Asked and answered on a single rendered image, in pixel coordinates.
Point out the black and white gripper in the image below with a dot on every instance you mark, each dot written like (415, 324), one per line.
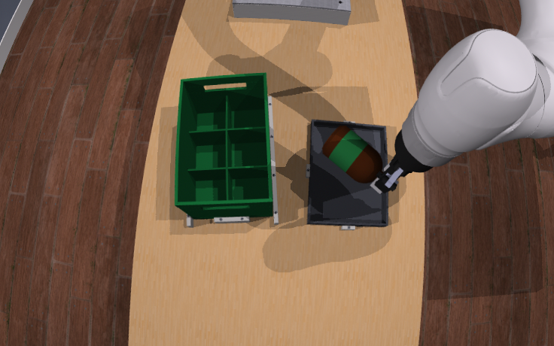
(402, 164)

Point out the green divided crate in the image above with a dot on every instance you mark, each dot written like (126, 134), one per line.
(210, 146)

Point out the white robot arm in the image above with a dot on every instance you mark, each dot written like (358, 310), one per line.
(476, 95)

